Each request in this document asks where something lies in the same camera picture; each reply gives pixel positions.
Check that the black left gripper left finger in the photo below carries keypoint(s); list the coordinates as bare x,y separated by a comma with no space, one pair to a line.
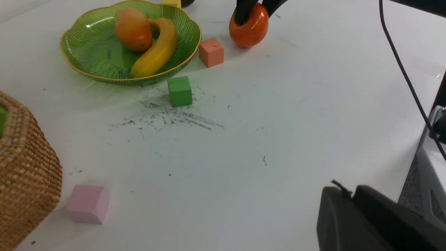
342,227

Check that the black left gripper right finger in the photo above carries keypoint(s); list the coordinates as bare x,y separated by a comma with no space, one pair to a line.
401,228

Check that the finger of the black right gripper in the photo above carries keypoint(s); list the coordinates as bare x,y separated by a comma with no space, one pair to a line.
245,11
272,5

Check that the orange persimmon with green calyx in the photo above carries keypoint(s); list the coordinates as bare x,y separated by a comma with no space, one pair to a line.
252,31

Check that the purple mangosteen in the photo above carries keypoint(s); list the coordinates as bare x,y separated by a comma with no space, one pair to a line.
186,3

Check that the yellow banana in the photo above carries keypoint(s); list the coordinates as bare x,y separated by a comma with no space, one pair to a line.
160,52

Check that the orange yellow mango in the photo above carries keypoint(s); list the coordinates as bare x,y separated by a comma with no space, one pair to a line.
133,30

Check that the salmon orange foam cube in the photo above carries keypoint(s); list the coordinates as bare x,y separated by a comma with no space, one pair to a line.
211,52

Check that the yellow foam cube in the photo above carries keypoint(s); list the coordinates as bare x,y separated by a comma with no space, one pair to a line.
175,3

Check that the green foam cube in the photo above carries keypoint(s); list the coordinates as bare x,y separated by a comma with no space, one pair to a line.
180,92

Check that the green glass leaf plate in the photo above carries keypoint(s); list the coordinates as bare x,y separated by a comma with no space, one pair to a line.
91,48

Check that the pink foam cube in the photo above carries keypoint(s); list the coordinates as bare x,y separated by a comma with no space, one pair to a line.
88,204

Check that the woven rattan basket green lining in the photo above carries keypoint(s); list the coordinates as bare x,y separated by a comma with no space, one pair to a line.
30,172

